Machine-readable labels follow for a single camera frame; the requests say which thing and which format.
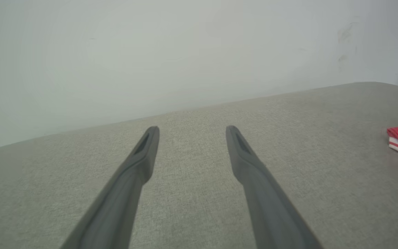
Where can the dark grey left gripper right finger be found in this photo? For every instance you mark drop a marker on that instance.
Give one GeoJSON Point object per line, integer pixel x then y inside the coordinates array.
{"type": "Point", "coordinates": [264, 207]}

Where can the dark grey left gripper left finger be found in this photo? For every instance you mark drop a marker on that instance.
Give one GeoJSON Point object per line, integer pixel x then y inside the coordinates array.
{"type": "Point", "coordinates": [123, 200]}

